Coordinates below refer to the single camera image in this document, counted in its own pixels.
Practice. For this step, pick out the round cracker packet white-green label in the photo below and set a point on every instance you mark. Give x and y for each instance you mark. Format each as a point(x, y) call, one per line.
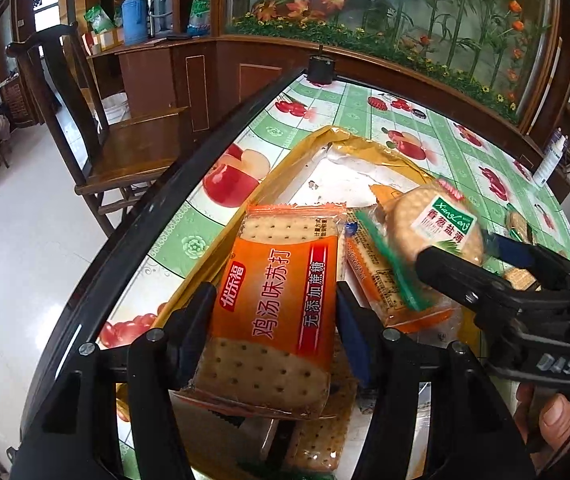
point(435, 220)

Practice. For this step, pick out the person's right hand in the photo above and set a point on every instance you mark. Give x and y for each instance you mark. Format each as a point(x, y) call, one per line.
point(555, 417)

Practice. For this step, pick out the cracker packet green end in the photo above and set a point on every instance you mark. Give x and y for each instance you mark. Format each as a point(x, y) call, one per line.
point(390, 285)

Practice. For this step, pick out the orange label cracker packet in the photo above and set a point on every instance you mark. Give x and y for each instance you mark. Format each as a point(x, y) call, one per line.
point(265, 310)

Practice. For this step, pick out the green bag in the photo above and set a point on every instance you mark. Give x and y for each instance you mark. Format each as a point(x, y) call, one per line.
point(97, 20)

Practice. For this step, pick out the white foam tray yellow tape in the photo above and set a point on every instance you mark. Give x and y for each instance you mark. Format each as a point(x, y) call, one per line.
point(345, 165)

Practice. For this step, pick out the blue thermos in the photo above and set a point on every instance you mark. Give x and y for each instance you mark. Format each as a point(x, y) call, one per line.
point(133, 12)

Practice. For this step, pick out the orange snack packet barcode back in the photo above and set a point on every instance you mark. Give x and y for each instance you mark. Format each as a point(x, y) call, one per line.
point(317, 432)

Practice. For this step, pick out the small black cup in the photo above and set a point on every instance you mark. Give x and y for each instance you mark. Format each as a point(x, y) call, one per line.
point(321, 69)

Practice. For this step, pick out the green label bottle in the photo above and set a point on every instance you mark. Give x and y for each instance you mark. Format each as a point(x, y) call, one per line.
point(198, 12)

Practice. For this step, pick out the wooden cabinet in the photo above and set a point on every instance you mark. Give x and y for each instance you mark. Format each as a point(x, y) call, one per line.
point(215, 80)

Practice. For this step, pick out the fruit print green tablecloth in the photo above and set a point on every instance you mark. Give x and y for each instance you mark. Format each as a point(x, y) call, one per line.
point(275, 135)

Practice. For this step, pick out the round cracker packet green wrapper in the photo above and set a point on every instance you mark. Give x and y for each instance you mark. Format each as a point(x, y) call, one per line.
point(517, 225)

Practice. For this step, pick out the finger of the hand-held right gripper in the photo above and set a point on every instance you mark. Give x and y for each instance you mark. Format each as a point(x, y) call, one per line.
point(465, 280)
point(520, 255)

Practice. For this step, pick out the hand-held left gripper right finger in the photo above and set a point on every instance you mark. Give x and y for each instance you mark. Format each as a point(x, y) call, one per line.
point(360, 340)

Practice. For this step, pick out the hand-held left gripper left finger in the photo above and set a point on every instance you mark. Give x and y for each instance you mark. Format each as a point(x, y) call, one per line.
point(192, 332)

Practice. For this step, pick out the artificial flower glass display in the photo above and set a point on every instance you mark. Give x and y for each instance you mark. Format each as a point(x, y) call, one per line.
point(390, 15)

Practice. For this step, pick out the white spray bottle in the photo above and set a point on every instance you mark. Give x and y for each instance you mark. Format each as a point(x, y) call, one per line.
point(550, 157)

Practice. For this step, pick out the dark wooden chair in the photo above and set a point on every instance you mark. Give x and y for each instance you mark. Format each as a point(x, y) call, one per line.
point(115, 150)

